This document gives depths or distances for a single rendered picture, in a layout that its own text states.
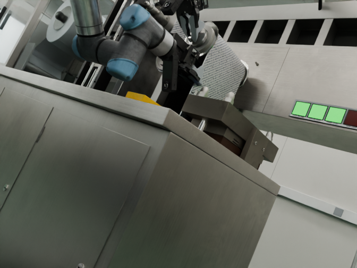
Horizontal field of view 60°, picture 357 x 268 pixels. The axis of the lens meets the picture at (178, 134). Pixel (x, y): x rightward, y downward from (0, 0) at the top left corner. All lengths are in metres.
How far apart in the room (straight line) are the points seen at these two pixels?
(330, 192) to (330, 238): 0.45
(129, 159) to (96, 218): 0.15
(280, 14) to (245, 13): 0.18
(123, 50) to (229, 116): 0.34
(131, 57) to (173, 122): 0.26
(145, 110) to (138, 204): 0.20
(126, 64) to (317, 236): 2.95
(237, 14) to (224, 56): 0.51
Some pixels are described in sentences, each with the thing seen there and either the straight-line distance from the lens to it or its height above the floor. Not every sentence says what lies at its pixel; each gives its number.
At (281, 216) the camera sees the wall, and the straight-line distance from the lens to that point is 3.61.
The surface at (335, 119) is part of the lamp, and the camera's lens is 1.17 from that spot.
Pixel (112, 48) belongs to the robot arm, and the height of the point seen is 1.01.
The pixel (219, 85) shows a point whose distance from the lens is 1.17.
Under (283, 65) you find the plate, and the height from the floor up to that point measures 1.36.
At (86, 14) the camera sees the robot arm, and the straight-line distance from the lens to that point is 0.89.
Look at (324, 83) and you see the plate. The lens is 1.25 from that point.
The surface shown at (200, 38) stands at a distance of 1.13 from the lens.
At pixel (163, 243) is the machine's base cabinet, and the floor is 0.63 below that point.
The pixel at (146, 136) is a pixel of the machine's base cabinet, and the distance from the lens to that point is 0.69.
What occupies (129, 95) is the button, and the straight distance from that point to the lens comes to 0.79.
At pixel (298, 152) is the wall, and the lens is 3.73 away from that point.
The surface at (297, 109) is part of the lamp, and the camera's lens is 1.22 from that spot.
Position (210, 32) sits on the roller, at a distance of 1.14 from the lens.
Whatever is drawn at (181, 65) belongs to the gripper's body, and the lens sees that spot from 0.97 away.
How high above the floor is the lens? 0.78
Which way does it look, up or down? 7 degrees up
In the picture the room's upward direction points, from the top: 25 degrees clockwise
